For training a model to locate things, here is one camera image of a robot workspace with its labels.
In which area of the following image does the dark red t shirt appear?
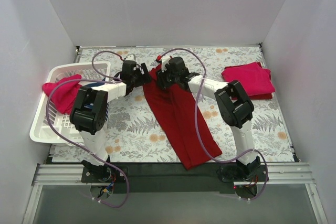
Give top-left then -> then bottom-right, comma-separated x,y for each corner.
143,66 -> 210,170
248,93 -> 272,100

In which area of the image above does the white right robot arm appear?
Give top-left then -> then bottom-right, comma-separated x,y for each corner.
156,56 -> 260,181

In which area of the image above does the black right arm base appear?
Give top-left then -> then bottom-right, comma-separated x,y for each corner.
216,163 -> 269,200

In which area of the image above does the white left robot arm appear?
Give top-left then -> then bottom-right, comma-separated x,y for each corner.
70,60 -> 152,182

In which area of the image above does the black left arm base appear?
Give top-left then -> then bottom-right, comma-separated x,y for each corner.
81,160 -> 125,199

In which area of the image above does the floral patterned table mat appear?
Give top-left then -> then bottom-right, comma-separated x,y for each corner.
52,46 -> 300,163

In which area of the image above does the blue t shirt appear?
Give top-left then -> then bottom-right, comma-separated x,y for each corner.
80,78 -> 106,88

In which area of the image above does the crumpled pink t shirt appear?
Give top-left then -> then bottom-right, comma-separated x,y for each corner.
42,74 -> 81,114

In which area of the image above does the folded pink t shirt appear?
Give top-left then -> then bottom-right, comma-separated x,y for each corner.
222,62 -> 275,94

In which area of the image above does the folded dark red t shirt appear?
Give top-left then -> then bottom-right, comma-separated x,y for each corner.
248,93 -> 272,100

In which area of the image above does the white plastic laundry basket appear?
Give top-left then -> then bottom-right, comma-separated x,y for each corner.
29,62 -> 103,145

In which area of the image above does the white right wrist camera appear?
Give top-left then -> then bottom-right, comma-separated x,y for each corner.
156,55 -> 172,72

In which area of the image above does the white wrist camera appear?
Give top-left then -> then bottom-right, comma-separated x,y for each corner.
156,55 -> 172,72
123,54 -> 136,62

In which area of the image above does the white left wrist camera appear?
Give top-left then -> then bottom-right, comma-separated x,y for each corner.
123,54 -> 136,62

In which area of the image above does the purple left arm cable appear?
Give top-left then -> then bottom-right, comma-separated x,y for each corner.
46,50 -> 131,208

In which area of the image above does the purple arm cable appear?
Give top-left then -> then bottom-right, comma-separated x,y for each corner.
46,50 -> 131,208
157,48 -> 270,201

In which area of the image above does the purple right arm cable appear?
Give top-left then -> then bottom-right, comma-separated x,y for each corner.
157,48 -> 270,201

